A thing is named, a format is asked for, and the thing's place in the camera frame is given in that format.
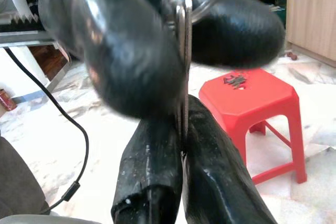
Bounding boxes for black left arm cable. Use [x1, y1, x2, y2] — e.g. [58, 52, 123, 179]
[4, 47, 90, 215]

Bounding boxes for small grey key bunch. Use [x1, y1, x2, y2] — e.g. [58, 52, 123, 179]
[160, 0, 229, 156]

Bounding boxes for light wooden cabinet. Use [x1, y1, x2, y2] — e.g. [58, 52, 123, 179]
[285, 0, 336, 68]

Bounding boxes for green plastic container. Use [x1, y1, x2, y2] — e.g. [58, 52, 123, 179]
[271, 5, 287, 23]

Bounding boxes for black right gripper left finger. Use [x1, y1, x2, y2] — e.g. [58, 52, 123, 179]
[110, 118, 184, 224]

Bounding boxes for red plastic stool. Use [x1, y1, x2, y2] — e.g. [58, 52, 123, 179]
[198, 67, 308, 186]

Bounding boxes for grey table with white leg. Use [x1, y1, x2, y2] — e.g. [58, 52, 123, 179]
[0, 30, 72, 91]

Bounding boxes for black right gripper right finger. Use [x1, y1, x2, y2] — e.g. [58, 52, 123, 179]
[182, 94, 279, 224]

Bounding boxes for red can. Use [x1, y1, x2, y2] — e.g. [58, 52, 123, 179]
[0, 88, 18, 112]

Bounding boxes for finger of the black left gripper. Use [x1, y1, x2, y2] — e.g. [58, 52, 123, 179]
[33, 0, 188, 120]
[136, 0, 287, 69]

